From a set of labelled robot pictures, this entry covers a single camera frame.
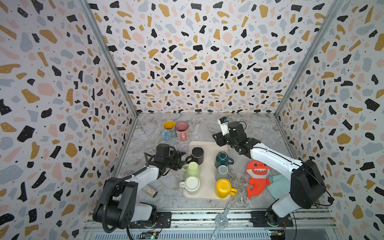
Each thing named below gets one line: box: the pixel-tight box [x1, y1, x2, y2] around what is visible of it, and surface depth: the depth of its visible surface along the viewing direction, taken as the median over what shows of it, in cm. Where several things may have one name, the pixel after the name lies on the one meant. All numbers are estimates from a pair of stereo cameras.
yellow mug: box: [215, 178, 238, 199], surface depth 78 cm
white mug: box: [179, 175, 201, 192], surface depth 80 cm
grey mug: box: [214, 164, 230, 181], surface depth 83 cm
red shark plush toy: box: [246, 160, 271, 200], surface depth 84 cm
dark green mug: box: [214, 151, 234, 169], surface depth 87 cm
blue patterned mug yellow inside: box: [161, 120, 177, 141], surface depth 102 cm
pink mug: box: [175, 121, 189, 142], surface depth 102 cm
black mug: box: [185, 146, 205, 165], surface depth 90 cm
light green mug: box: [181, 161, 200, 178], surface depth 83 cm
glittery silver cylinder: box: [141, 185, 158, 198], surface depth 81 cm
